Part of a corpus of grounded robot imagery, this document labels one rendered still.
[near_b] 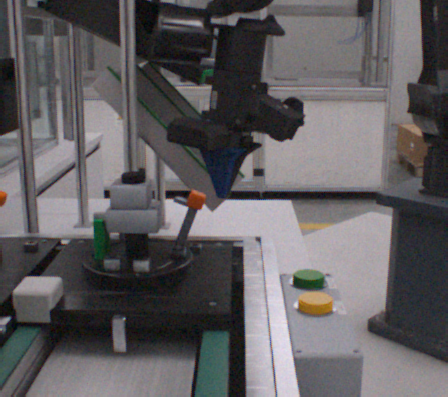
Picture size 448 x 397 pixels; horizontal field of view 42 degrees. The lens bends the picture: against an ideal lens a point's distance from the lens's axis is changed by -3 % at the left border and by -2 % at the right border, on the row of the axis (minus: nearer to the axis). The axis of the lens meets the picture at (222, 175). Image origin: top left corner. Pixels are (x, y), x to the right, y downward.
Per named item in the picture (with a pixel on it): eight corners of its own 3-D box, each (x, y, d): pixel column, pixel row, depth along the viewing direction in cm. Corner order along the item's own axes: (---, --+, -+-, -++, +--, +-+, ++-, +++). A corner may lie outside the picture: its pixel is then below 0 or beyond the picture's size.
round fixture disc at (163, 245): (196, 251, 82) (196, 237, 81) (188, 293, 68) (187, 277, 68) (96, 249, 82) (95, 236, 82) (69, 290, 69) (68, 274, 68)
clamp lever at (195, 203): (186, 248, 75) (207, 194, 74) (184, 253, 73) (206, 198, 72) (159, 238, 75) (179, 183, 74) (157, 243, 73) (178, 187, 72)
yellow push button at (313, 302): (330, 306, 69) (330, 290, 68) (335, 322, 65) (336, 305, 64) (295, 306, 69) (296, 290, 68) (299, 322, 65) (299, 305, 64)
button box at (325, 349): (330, 314, 78) (332, 271, 77) (361, 409, 58) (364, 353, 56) (277, 314, 78) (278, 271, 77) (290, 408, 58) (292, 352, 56)
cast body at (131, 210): (162, 223, 76) (161, 169, 75) (158, 234, 72) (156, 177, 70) (98, 222, 76) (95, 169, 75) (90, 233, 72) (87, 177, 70)
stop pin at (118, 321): (128, 347, 64) (126, 314, 64) (126, 352, 63) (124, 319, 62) (115, 347, 64) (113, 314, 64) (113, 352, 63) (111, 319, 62)
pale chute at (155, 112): (228, 192, 107) (245, 176, 105) (212, 213, 94) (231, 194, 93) (120, 80, 106) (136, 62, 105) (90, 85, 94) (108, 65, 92)
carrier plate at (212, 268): (233, 252, 87) (233, 239, 87) (230, 329, 64) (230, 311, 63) (72, 250, 88) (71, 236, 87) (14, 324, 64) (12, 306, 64)
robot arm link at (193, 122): (170, 66, 63) (220, 74, 60) (251, 67, 79) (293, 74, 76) (162, 141, 65) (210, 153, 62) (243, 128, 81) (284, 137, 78)
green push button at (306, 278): (322, 283, 75) (322, 268, 75) (326, 296, 72) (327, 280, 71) (290, 283, 76) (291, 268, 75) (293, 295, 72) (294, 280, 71)
